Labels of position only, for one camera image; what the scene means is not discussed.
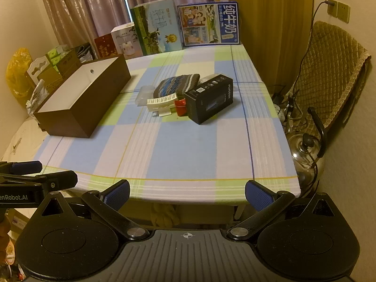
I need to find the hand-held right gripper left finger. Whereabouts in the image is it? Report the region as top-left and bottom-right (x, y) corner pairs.
(35, 179), (150, 241)

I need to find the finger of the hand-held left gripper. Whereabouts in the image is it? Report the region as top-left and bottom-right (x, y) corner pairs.
(0, 170), (79, 195)
(0, 160), (43, 177)

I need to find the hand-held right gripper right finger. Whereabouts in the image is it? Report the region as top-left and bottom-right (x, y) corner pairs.
(227, 179), (342, 241)

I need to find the brown cardboard storage box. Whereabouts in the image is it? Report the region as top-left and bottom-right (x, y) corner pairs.
(33, 53), (132, 139)

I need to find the white plastic clip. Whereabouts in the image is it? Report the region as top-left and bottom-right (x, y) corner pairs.
(146, 92), (180, 118)

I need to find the clear plastic cup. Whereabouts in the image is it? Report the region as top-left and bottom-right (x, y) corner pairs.
(135, 86), (156, 106)

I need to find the black product box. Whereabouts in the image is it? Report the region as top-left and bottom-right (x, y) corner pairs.
(184, 75), (234, 125)

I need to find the red packet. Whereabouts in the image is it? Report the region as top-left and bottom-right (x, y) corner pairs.
(174, 98), (188, 117)

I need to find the striped knit pouch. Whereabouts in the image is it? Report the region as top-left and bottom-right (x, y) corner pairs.
(153, 73), (201, 99)

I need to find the person's left hand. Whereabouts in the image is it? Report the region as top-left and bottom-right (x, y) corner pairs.
(0, 217), (11, 244)

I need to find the white embroidered cloth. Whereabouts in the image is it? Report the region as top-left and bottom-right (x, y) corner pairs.
(0, 114), (44, 165)

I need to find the yellow cloth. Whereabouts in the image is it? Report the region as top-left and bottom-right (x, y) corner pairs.
(151, 204), (180, 227)

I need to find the steel kettle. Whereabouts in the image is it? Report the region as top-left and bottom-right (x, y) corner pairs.
(286, 107), (326, 196)

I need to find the white printed plastic bag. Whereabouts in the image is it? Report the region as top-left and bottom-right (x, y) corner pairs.
(26, 81), (48, 116)

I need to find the checkered tablecloth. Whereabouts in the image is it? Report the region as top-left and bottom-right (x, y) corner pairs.
(34, 44), (302, 206)

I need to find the cardboard box with white flap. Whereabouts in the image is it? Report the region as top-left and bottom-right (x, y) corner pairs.
(27, 59), (63, 94)

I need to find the yellow plastic bag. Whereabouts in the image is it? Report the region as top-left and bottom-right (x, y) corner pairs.
(6, 47), (33, 109)

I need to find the grey shopping bag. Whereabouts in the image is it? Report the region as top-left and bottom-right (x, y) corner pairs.
(77, 43), (94, 63)

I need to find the red gift box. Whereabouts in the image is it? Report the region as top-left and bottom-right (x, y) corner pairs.
(94, 34), (119, 61)

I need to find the chair with quilted cover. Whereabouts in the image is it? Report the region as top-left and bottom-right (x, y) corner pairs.
(286, 20), (372, 141)

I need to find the white humidifier box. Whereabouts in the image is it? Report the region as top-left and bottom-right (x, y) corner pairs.
(111, 23), (144, 60)

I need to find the yellow curtain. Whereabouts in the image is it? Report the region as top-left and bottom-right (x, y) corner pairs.
(226, 0), (315, 109)

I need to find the green milk carton box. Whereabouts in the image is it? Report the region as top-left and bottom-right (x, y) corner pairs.
(130, 0), (183, 56)

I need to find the purple curtain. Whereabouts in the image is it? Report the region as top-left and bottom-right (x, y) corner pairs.
(37, 0), (218, 54)

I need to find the blue milk carton box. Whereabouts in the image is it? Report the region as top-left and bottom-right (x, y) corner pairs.
(177, 0), (242, 48)

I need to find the tangle of cables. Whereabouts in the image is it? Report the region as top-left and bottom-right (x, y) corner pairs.
(272, 85), (303, 124)

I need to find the black charger cable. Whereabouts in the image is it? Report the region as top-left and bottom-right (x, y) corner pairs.
(289, 0), (334, 94)

